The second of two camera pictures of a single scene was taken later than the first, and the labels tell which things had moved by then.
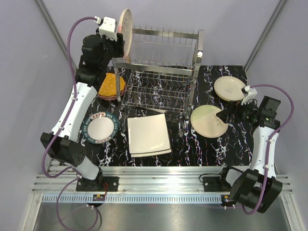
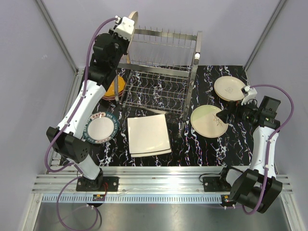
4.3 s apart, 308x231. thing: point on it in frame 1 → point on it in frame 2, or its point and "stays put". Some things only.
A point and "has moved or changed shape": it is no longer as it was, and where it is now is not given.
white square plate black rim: (160, 152) stays put
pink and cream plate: (125, 26) has moved or changed shape
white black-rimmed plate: (147, 133) stays put
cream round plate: (230, 87) stays put
